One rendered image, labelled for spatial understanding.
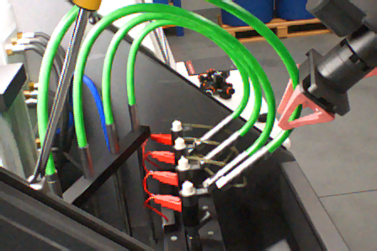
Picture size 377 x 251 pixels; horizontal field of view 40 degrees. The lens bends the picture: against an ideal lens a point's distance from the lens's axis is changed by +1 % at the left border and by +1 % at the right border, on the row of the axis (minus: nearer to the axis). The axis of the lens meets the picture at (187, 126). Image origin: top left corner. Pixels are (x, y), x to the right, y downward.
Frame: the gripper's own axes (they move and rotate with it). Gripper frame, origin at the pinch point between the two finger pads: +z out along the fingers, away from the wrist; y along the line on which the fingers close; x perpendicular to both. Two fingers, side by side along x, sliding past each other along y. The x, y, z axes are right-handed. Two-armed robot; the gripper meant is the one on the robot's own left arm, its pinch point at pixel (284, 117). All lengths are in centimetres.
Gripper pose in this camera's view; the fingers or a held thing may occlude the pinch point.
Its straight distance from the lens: 78.5
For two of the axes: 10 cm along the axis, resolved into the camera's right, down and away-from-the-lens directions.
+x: 8.0, 5.4, 2.7
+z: -5.9, 5.9, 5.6
